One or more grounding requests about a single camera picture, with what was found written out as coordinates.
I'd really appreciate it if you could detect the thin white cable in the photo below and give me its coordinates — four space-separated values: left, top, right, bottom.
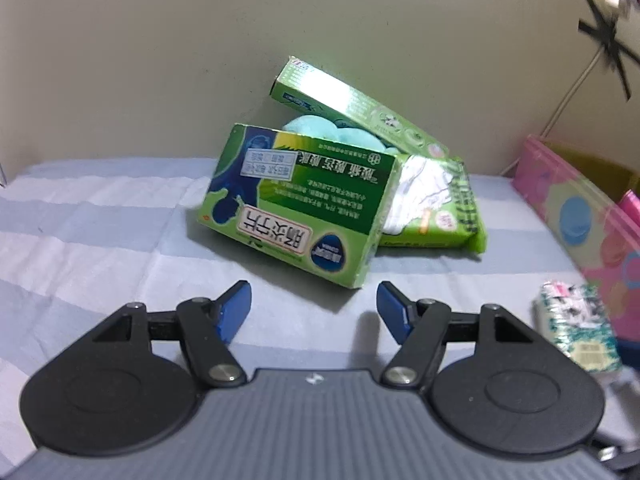
500 52 602 177

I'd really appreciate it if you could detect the green medicine box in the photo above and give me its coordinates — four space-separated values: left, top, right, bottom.
196 123 399 291

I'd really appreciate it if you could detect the teal plush toy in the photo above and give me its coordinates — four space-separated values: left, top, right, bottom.
280 114 402 157

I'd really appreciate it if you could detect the long green toothpaste box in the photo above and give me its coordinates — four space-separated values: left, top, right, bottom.
269 56 451 162

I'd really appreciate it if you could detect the printed small tissue packet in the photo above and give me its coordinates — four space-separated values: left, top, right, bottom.
532 282 624 374

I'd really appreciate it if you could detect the pink storage box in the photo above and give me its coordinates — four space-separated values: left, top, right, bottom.
510 134 640 347

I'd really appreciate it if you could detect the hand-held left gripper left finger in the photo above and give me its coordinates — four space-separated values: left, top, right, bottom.
91 280 252 388

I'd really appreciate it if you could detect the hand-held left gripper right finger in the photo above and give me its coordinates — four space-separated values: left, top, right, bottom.
376 281 539 389

